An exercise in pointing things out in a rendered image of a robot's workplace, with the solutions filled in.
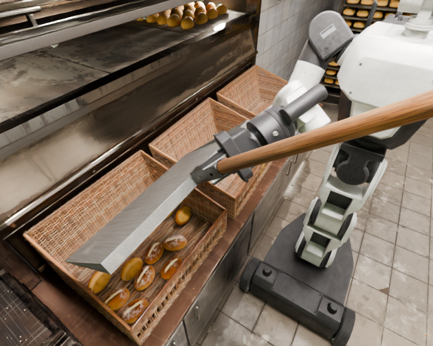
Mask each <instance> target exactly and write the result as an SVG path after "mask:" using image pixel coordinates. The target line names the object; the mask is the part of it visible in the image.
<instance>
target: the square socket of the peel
mask: <svg viewBox="0 0 433 346"><path fill-rule="evenodd" d="M221 160H223V159H222V158H221V159H219V160H218V161H217V162H215V163H213V164H212V165H211V166H209V167H208V168H206V169H205V170H202V169H201V167H200V165H198V166H197V167H196V168H195V169H194V170H193V171H192V172H191V173H190V175H191V177H192V178H193V179H194V180H195V182H196V183H197V184H200V183H204V182H207V181H212V180H215V179H218V178H222V177H223V176H224V175H226V174H221V173H220V172H219V171H218V170H217V163H218V162H219V161H221Z"/></svg>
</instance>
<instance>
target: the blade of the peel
mask: <svg viewBox="0 0 433 346"><path fill-rule="evenodd" d="M248 121H249V119H248V120H246V121H244V122H243V123H241V124H239V125H238V126H235V127H233V128H232V129H230V130H228V131H227V132H226V133H227V134H230V133H231V132H233V131H235V130H236V129H237V128H239V127H242V128H247V126H246V123H247V122H248ZM218 149H219V146H218V144H217V143H216V141H215V139H213V140H211V141H209V142H207V143H205V144H204V145H202V146H200V147H199V148H197V149H195V150H193V151H192V152H190V153H188V154H186V155H184V156H183V157H182V158H181V159H180V160H178V162H176V164H174V165H173V166H172V167H171V168H170V169H169V170H167V171H166V172H165V173H164V174H163V175H162V176H160V177H159V178H158V179H157V180H156V181H155V182H154V183H153V184H152V185H151V186H149V187H148V188H147V189H146V190H145V191H143V192H142V193H141V194H140V195H139V196H138V197H137V198H136V199H135V200H134V201H132V202H131V203H130V204H129V205H128V206H126V207H125V208H124V209H123V210H122V211H121V212H120V213H119V214H118V215H117V216H115V217H114V218H113V219H112V220H111V221H110V222H108V223H107V224H106V225H105V226H104V227H103V228H101V230H99V231H98V232H97V233H96V234H95V235H94V236H93V237H91V238H90V239H89V240H88V241H87V242H85V243H84V244H83V245H82V246H81V247H80V248H79V249H78V250H77V251H76V252H74V253H73V254H72V255H71V256H70V257H68V258H67V259H66V260H65V262H67V263H70V264H75V265H77V266H82V267H85V268H89V269H92V270H96V271H100V272H102V273H107V274H110V275H112V273H113V272H114V271H115V270H116V269H117V268H118V267H119V266H120V265H121V264H122V263H123V262H124V261H125V260H126V259H127V258H128V256H129V255H130V254H131V253H132V252H133V251H134V250H135V249H136V248H137V247H138V246H139V245H140V244H141V243H143V241H144V240H145V239H146V238H147V237H148V236H149V235H150V234H151V233H152V232H153V231H154V230H155V229H156V228H157V227H158V226H159V224H160V223H161V222H162V221H163V220H164V219H165V218H166V217H167V216H168V215H169V214H170V213H171V212H172V211H173V210H174V209H175V207H176V206H177V205H178V204H179V203H180V202H181V201H182V200H183V199H184V198H185V197H186V196H187V195H189V193H190V192H191V191H192V190H193V189H194V188H195V187H196V186H197V185H198V184H197V183H196V182H195V180H194V179H193V178H192V177H191V175H190V173H191V172H192V171H193V170H194V169H195V168H196V167H197V166H198V165H201V164H202V163H204V162H205V161H207V160H208V159H209V158H210V157H212V156H213V155H215V154H216V153H217V150H218Z"/></svg>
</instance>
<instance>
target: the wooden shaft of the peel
mask: <svg viewBox="0 0 433 346"><path fill-rule="evenodd" d="M432 117H433V90H431V91H427V92H425V93H421V94H418V95H415V96H412V97H409V98H406V99H404V100H400V101H398V102H394V103H392V104H388V105H385V106H382V107H379V108H376V109H373V110H371V111H367V112H365V113H361V114H358V115H355V116H352V117H349V118H346V119H343V120H340V121H338V122H334V123H332V124H328V125H325V126H322V127H319V128H316V129H313V130H310V131H307V132H304V133H301V134H299V135H295V136H292V137H290V138H287V139H283V140H281V141H277V142H275V143H271V144H269V145H266V146H263V147H260V148H257V149H254V150H250V151H248V152H244V153H242V154H238V155H236V156H233V157H230V158H227V159H224V160H221V161H219V162H218V163H217V170H218V171H219V172H220V173H221V174H227V173H230V172H235V171H238V170H242V169H245V168H250V167H253V166H256V165H260V164H264V163H268V162H271V161H275V160H279V159H283V158H286V157H290V156H293V155H296V154H301V153H303V152H308V151H311V150H316V149H318V148H323V147H326V146H331V145H333V144H337V143H341V142H344V141H348V140H351V139H356V138H359V137H363V136H366V135H371V134H374V133H377V132H381V131H385V130H389V129H392V128H396V127H400V126H404V125H407V124H411V123H415V122H419V121H422V120H424V119H429V118H432Z"/></svg>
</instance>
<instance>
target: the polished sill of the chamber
mask: <svg viewBox="0 0 433 346"><path fill-rule="evenodd" d="M255 20H256V14H255V13H250V12H248V13H246V14H243V15H241V16H239V17H237V18H235V19H232V20H231V21H228V22H226V23H223V24H221V25H219V26H216V27H214V28H212V29H210V30H208V31H206V32H203V33H201V34H199V35H196V36H194V37H192V38H189V39H188V40H186V41H183V42H181V43H178V44H176V45H174V46H172V47H169V48H168V49H165V50H163V51H161V52H158V53H156V54H154V55H152V56H149V57H148V58H145V59H143V60H140V61H138V62H136V63H133V64H132V65H129V66H127V67H125V68H123V69H120V70H118V71H116V72H113V73H111V74H109V75H107V76H105V77H103V78H100V79H98V80H95V81H93V82H91V83H89V84H86V85H84V86H82V87H80V88H78V89H75V90H73V91H71V92H68V93H66V94H64V95H62V96H60V97H57V98H55V99H53V100H51V101H48V102H46V103H44V104H42V105H40V106H37V107H35V108H33V109H30V110H28V111H26V112H24V113H21V114H20V115H17V116H15V117H13V118H10V119H8V120H6V121H4V122H1V123H0V149H1V148H3V147H5V146H7V145H9V144H11V143H12V142H14V141H16V140H18V139H20V138H22V137H24V136H26V135H28V134H30V133H32V132H34V131H36V130H38V129H40V128H42V127H44V126H46V125H48V124H50V123H52V122H55V121H56V120H58V119H60V118H62V117H64V116H66V115H68V114H70V113H73V112H74V111H77V110H78V109H80V108H82V107H84V106H86V105H88V104H90V103H92V102H94V101H96V100H98V99H100V98H102V97H104V96H106V95H108V94H110V93H112V92H114V91H116V90H118V89H120V88H122V87H124V86H126V85H128V84H130V83H132V82H134V81H136V80H138V79H140V78H142V77H144V76H146V75H148V74H150V73H151V72H153V71H155V70H157V69H159V68H161V67H163V66H165V65H167V64H169V63H171V62H173V61H175V60H177V59H179V58H181V57H183V56H185V55H187V54H189V53H191V52H193V51H195V50H197V49H199V48H201V47H203V46H205V45H207V44H209V43H211V42H213V41H215V40H217V39H219V38H220V37H222V36H225V35H226V34H229V33H230V32H233V31H234V30H237V29H238V28H240V27H243V26H244V25H247V24H248V23H251V22H252V21H255Z"/></svg>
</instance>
